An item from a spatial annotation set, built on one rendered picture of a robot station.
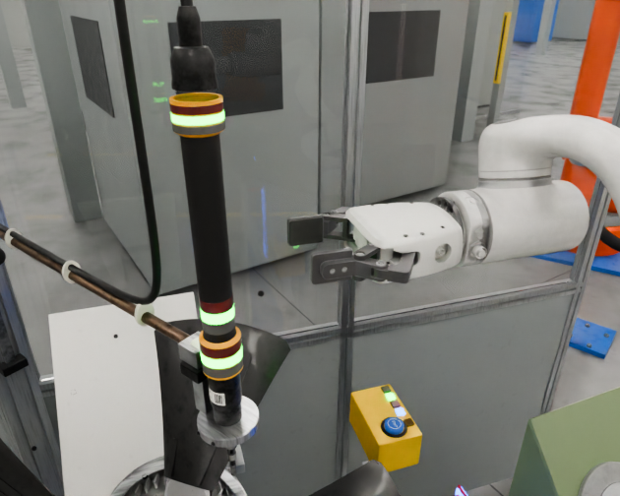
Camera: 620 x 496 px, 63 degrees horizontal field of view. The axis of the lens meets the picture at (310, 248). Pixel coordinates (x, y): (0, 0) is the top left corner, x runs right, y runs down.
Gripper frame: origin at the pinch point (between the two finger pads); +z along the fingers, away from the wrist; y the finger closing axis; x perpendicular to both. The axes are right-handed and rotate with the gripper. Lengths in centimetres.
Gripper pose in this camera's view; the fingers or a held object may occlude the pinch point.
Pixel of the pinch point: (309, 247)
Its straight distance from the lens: 51.4
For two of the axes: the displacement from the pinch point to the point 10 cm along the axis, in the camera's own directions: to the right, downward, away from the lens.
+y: -2.9, -4.3, 8.5
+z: -9.6, 1.2, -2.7
